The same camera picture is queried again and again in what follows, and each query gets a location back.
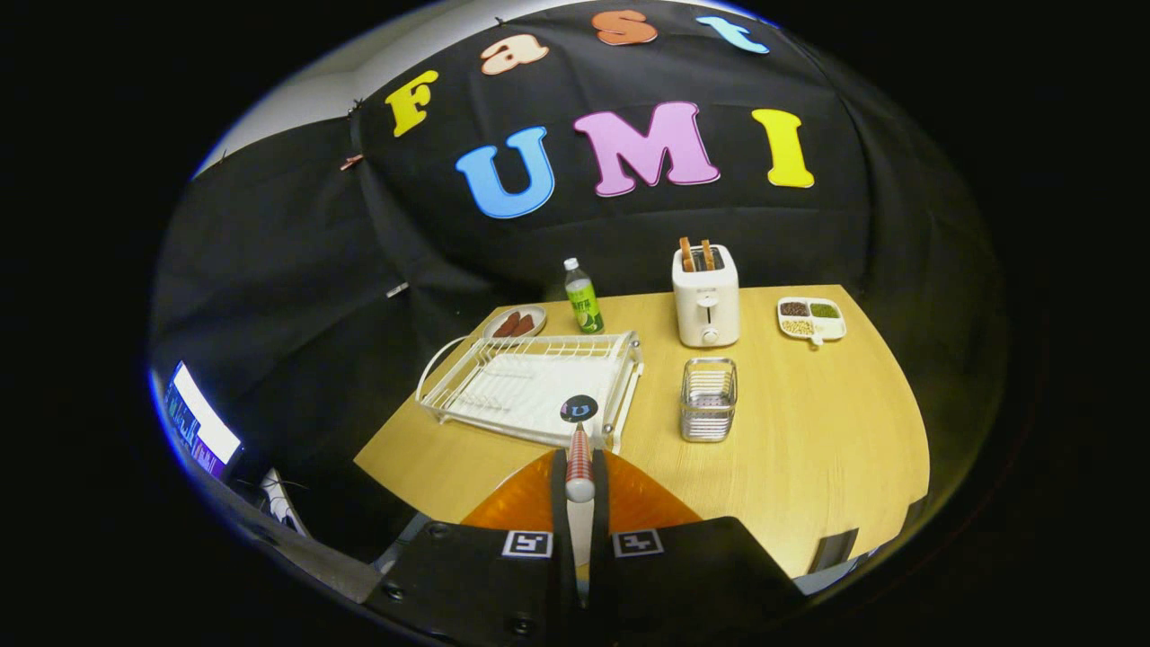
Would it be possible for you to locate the white wire dish rack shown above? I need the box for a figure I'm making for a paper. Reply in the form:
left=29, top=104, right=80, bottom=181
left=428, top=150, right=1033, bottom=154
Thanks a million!
left=414, top=330, right=646, bottom=456

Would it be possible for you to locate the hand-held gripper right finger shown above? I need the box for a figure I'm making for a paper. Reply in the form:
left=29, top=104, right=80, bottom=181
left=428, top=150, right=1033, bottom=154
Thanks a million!
left=588, top=448, right=811, bottom=644

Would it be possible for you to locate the black backdrop cloth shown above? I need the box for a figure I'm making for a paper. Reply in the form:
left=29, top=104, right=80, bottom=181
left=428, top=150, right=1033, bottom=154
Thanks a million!
left=151, top=0, right=1009, bottom=540

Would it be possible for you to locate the computer monitor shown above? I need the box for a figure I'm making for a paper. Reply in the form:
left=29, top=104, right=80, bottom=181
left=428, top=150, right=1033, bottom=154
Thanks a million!
left=163, top=360, right=244, bottom=480

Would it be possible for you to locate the small grey plate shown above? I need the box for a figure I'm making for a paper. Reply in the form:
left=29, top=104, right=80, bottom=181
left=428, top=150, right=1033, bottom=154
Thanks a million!
left=482, top=305, right=549, bottom=341

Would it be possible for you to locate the round metal plate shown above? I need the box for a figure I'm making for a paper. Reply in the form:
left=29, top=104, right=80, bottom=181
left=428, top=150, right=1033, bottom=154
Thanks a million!
left=569, top=501, right=595, bottom=605

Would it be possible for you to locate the green label drink bottle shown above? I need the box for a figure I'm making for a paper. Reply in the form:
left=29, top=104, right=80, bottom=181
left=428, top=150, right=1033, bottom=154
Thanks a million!
left=562, top=257, right=606, bottom=336

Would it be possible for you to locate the white divided snack tray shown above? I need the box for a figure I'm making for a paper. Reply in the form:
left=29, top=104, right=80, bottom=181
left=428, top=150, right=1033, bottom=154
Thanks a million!
left=775, top=296, right=848, bottom=348

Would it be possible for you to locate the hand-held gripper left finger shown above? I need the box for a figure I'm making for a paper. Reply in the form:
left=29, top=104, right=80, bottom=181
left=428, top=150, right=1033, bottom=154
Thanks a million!
left=363, top=448, right=577, bottom=644

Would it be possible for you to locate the white toaster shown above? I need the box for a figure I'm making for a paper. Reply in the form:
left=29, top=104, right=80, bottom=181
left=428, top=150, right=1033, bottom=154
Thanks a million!
left=670, top=242, right=742, bottom=350

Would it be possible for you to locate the small metal wire basket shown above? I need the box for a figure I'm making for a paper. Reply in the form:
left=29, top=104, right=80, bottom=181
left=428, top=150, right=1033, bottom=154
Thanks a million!
left=678, top=356, right=739, bottom=444

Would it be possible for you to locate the white patterned object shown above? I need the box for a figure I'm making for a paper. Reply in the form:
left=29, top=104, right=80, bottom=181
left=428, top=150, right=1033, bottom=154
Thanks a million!
left=260, top=466, right=308, bottom=537

